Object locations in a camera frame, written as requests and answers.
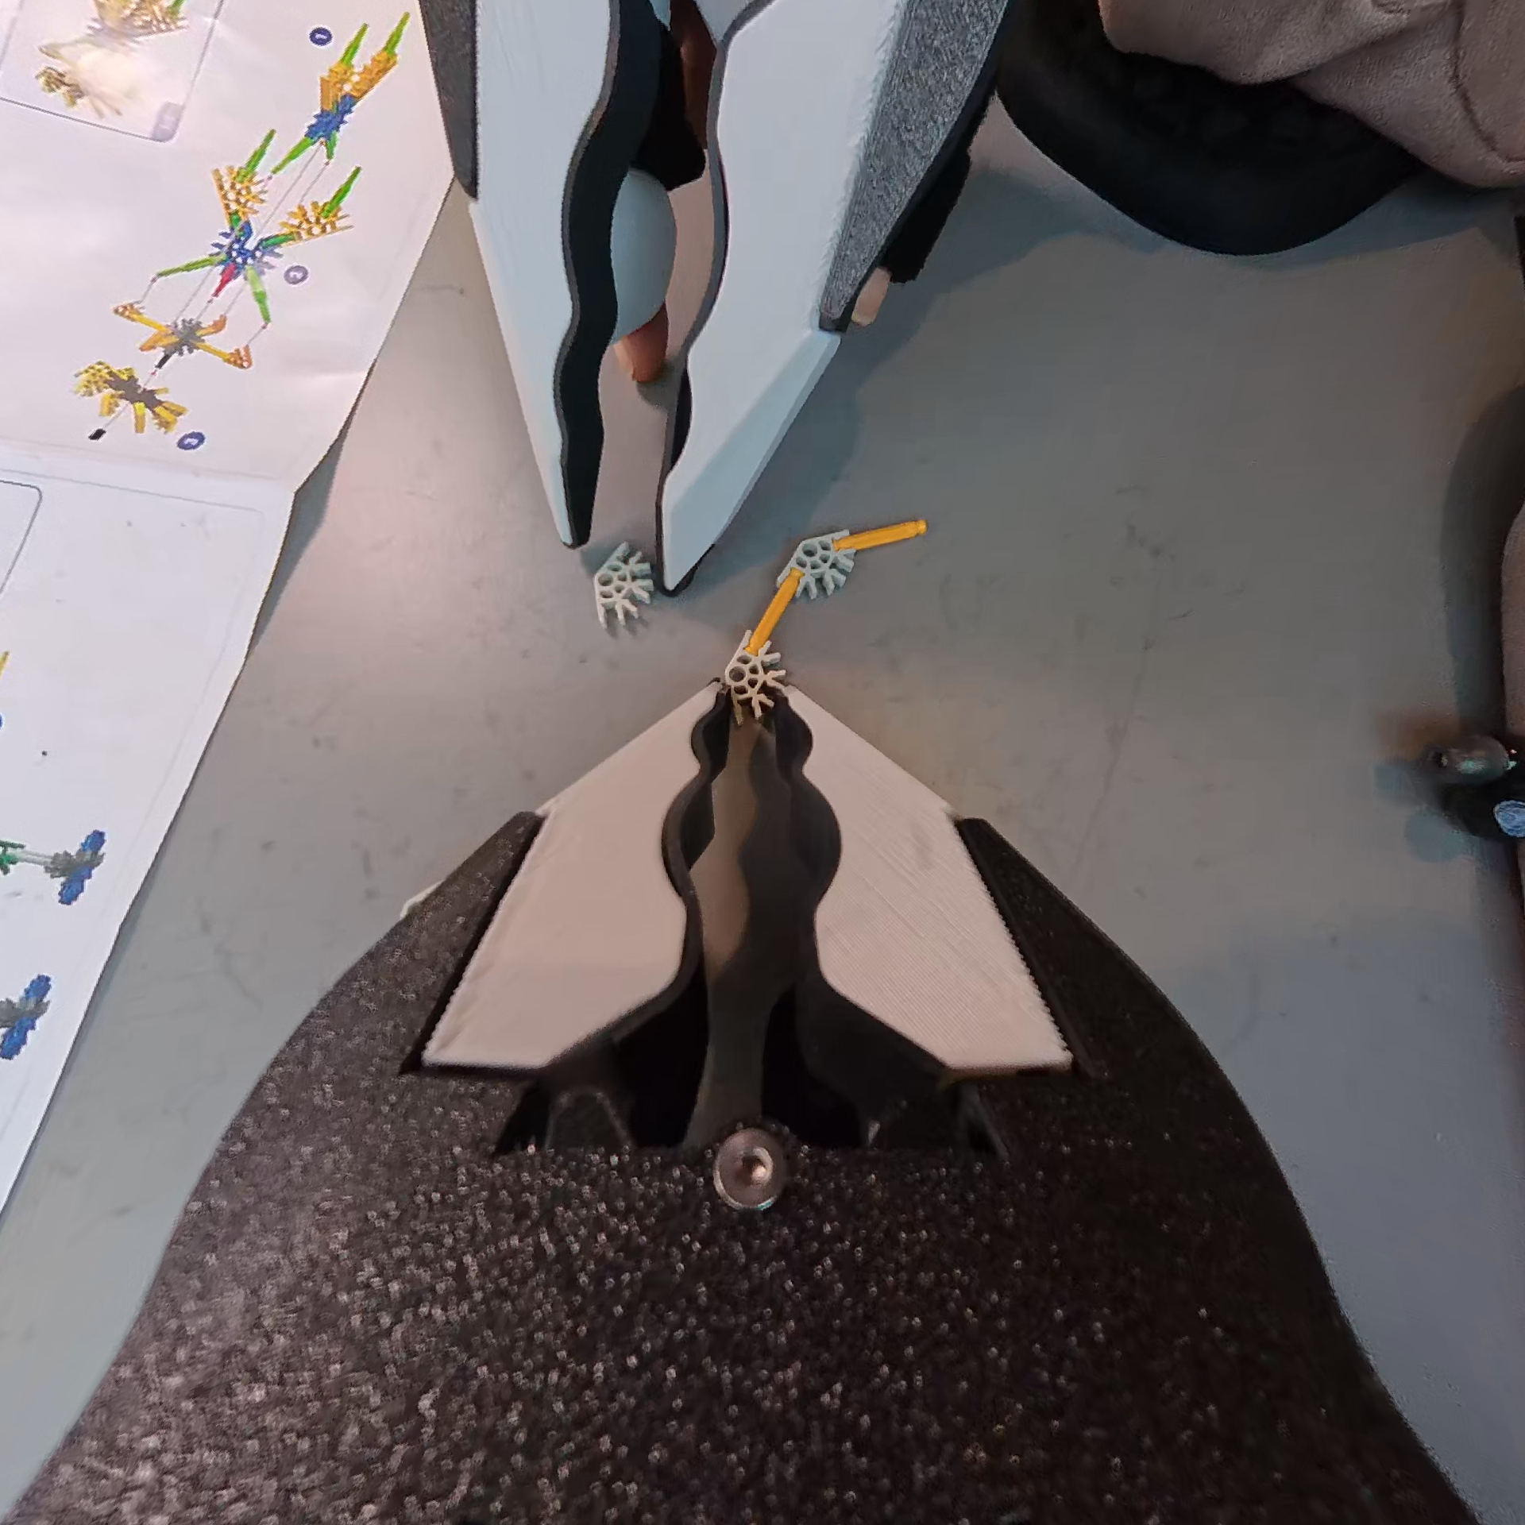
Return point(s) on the person's right hand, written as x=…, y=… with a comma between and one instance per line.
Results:
x=647, y=351

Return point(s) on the white building instruction sheet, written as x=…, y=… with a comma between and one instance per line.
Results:
x=119, y=596

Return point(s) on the short yellow rod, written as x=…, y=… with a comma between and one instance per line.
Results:
x=881, y=532
x=771, y=614

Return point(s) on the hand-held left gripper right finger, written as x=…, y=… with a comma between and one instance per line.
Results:
x=930, y=941

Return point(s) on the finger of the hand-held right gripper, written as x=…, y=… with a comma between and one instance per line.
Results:
x=787, y=238
x=525, y=178

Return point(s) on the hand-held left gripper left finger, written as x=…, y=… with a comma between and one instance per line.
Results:
x=560, y=941

